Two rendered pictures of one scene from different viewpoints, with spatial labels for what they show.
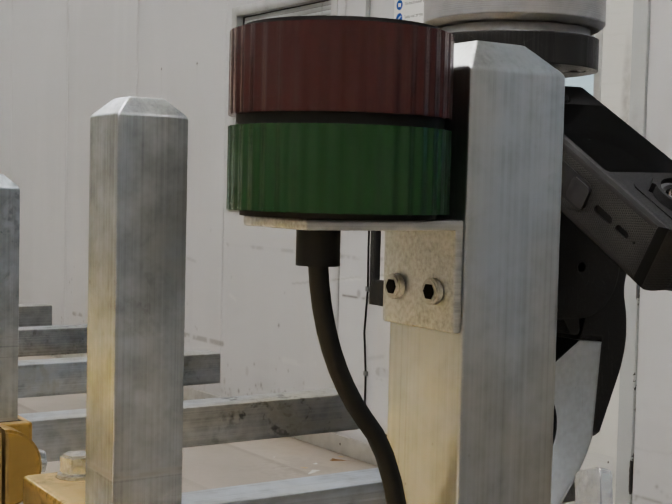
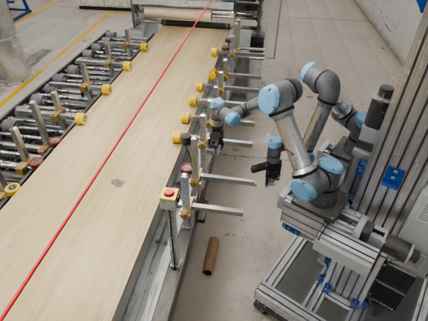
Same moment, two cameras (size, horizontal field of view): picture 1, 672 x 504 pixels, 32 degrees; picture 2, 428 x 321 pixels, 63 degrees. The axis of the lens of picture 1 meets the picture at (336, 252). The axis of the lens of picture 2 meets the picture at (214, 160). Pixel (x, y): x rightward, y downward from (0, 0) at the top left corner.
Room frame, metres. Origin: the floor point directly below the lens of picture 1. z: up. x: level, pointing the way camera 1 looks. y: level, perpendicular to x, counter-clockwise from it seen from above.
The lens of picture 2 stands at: (-0.77, -1.17, 2.26)
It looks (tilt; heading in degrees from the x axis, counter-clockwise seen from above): 39 degrees down; 41
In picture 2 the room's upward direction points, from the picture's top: 1 degrees clockwise
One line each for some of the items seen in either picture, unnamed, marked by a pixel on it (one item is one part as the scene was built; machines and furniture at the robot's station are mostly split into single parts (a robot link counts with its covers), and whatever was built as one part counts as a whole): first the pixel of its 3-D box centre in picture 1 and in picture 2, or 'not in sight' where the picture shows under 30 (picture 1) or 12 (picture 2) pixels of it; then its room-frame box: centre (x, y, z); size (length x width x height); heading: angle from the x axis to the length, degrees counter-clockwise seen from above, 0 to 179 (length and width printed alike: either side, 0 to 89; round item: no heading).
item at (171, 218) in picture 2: not in sight; (173, 237); (-0.09, -0.31, 0.93); 0.05 x 0.05 x 0.45; 32
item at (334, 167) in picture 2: not in sight; (327, 172); (0.52, -0.75, 1.21); 0.13 x 0.12 x 0.14; 171
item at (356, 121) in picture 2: not in sight; (362, 125); (1.02, -0.69, 1.21); 0.13 x 0.12 x 0.14; 67
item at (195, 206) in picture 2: not in sight; (204, 207); (0.22, -0.23, 0.84); 0.44 x 0.03 x 0.04; 122
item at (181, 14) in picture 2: not in sight; (195, 14); (2.25, 1.82, 1.05); 1.43 x 0.12 x 0.12; 122
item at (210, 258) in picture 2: not in sight; (211, 255); (0.44, -0.09, 0.04); 0.30 x 0.08 x 0.08; 32
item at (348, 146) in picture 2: not in sight; (357, 143); (1.02, -0.70, 1.09); 0.15 x 0.15 x 0.10
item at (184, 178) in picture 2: not in sight; (186, 207); (0.13, -0.17, 0.87); 0.04 x 0.04 x 0.48; 32
